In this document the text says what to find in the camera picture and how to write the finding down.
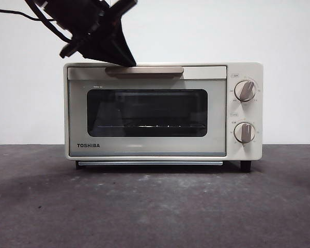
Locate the oven door with brown handle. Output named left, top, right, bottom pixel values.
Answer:
left=67, top=65, right=227, bottom=158

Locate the silver crumb tray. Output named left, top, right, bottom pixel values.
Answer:
left=76, top=161, right=224, bottom=167

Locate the small cream timer knob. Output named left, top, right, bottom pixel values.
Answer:
left=234, top=122, right=256, bottom=144

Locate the large cream temperature knob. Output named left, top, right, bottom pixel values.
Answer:
left=234, top=80, right=256, bottom=102

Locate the chrome wire oven rack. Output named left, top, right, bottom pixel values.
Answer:
left=97, top=123, right=206, bottom=130

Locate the cream Toshiba toaster oven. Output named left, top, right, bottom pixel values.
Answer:
left=64, top=61, right=264, bottom=173

